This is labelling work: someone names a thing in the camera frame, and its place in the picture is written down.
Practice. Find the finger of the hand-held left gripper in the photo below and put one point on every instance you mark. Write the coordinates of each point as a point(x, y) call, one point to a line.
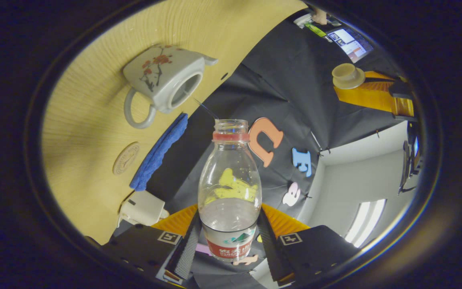
point(399, 88)
point(367, 100)

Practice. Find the clear plastic water bottle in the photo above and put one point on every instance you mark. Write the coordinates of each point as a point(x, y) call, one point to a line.
point(229, 188)

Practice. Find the round brown coaster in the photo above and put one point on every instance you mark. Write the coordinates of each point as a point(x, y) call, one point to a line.
point(126, 158)

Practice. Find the white floral teacup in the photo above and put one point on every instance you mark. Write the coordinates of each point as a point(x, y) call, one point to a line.
point(159, 76)

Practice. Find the black backdrop cloth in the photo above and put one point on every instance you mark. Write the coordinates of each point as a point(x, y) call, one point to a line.
point(255, 88)

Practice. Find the blue towel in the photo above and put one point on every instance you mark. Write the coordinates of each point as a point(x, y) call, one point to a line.
point(157, 154)

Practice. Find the white toaster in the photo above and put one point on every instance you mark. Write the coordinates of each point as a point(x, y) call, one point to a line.
point(144, 208)

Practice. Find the white box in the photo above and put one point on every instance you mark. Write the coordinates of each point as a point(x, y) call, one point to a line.
point(304, 19)

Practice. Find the white teacup lid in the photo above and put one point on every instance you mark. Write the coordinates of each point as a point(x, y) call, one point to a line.
point(347, 76)

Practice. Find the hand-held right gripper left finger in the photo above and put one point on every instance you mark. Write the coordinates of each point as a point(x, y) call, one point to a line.
point(187, 249)

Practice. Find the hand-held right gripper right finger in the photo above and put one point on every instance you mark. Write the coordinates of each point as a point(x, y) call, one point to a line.
point(269, 249)

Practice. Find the computer monitor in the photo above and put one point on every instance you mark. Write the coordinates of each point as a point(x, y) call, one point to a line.
point(351, 43)

